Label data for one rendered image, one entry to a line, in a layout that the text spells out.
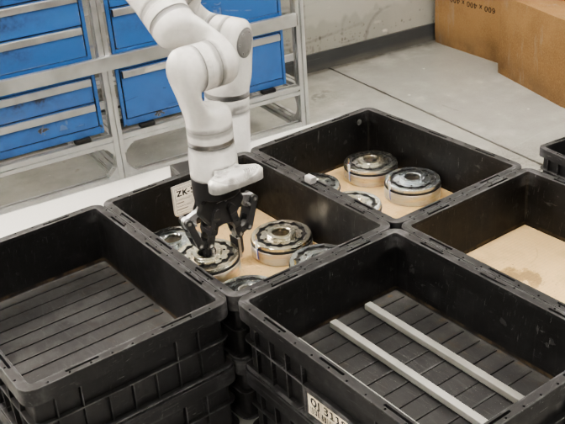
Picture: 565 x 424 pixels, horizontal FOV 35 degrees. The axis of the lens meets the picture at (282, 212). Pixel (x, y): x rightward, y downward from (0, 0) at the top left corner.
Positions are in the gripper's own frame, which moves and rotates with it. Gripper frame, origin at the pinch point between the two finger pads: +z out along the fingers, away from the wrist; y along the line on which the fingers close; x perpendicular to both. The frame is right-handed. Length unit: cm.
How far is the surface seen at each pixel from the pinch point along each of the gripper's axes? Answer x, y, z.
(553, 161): -25, -115, 30
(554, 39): -143, -265, 59
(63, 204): -69, 0, 17
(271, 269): 3.7, -6.3, 4.3
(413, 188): 2.6, -39.1, 1.5
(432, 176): 1.3, -45.2, 1.5
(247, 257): -2.2, -5.7, 4.3
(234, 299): 19.7, 10.5, -5.3
